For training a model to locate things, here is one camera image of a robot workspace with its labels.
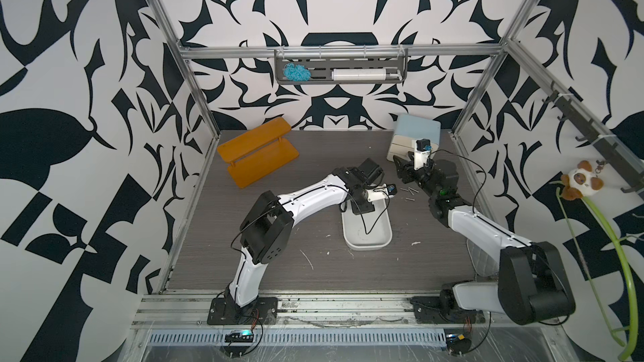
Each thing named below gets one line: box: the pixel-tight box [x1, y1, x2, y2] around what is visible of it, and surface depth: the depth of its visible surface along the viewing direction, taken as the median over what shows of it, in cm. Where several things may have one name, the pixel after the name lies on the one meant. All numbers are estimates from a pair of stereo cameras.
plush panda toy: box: [560, 160, 604, 201], surface depth 62 cm
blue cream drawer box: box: [386, 113, 442, 162], surface depth 104 cm
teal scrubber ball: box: [283, 62, 312, 83], surface depth 93 cm
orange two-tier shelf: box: [216, 117, 299, 189], surface depth 108 cm
